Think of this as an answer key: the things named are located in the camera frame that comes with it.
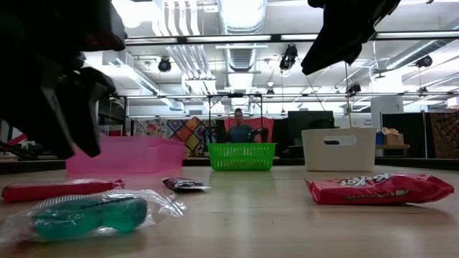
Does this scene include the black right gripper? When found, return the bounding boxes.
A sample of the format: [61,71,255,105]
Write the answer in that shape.
[301,0,402,75]

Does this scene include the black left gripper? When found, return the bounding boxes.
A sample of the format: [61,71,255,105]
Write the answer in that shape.
[0,0,127,161]

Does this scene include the red KitKat candy bar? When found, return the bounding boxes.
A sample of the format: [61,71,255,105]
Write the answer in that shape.
[304,170,455,206]
[1,178,126,204]

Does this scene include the brown Hershey's candy bar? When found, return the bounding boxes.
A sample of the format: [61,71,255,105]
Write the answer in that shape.
[161,176,212,192]

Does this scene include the pink plastic bin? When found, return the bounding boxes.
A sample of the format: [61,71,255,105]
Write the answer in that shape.
[65,135,186,176]

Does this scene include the teal gummy in clear wrapper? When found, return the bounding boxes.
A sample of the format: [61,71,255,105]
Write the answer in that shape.
[0,188,189,245]

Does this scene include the colourful patchwork quilt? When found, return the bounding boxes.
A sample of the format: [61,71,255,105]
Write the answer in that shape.
[131,117,218,158]

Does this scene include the black partition panel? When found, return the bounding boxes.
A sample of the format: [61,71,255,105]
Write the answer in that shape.
[379,112,428,159]

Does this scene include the cardboard box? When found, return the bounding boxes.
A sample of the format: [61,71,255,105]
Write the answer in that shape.
[380,127,405,146]

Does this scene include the red hanging cloth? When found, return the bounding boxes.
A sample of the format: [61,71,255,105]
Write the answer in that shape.
[224,117,275,143]

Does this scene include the wooden side table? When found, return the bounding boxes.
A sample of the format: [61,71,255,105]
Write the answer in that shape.
[375,143,412,158]

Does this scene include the person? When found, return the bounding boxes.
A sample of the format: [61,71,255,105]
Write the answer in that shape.
[225,107,256,144]

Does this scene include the green plastic mesh basket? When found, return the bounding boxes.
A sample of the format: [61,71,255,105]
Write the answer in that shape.
[207,142,278,172]

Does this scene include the white plastic bin with handles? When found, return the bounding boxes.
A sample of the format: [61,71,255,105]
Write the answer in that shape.
[301,128,377,173]

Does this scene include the brown patterned wall hanging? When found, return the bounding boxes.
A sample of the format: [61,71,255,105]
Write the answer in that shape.
[429,110,459,160]

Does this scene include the black metal rig frame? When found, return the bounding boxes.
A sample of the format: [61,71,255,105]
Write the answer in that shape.
[0,30,459,171]

